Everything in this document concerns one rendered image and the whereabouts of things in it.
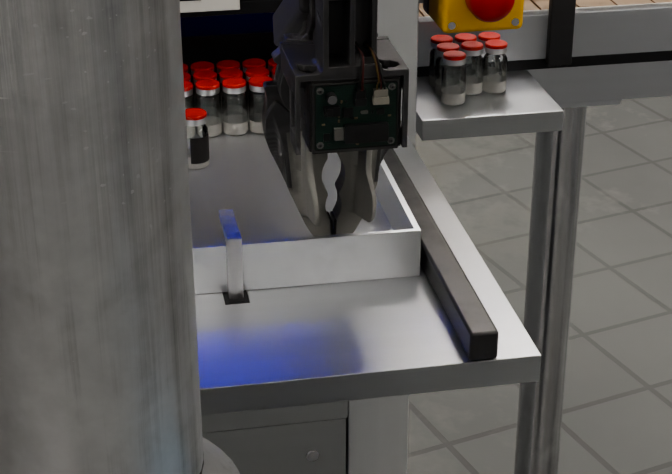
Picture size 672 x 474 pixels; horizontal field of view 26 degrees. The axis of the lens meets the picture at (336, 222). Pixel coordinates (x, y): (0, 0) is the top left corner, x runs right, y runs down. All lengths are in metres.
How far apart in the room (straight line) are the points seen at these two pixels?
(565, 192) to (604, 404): 1.05
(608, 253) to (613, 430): 0.65
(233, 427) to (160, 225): 0.94
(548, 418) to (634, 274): 1.33
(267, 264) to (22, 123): 0.57
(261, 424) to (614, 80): 0.48
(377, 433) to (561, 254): 0.29
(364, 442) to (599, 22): 0.46
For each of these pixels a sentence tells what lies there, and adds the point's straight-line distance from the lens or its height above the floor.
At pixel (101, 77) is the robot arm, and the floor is 1.21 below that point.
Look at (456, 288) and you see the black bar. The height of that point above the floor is 0.90.
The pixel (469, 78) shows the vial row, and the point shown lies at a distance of 1.33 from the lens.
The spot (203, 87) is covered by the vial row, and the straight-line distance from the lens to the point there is 1.22.
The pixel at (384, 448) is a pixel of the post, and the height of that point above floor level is 0.54.
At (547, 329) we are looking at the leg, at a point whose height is 0.57.
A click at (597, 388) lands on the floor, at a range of 2.57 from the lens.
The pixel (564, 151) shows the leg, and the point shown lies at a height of 0.77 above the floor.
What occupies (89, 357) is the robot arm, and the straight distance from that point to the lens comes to 0.47.
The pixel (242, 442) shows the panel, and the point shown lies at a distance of 1.40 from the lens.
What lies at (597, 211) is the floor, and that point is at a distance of 3.21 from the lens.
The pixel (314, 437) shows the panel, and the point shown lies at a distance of 1.41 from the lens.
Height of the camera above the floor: 1.35
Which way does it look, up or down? 26 degrees down
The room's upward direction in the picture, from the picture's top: straight up
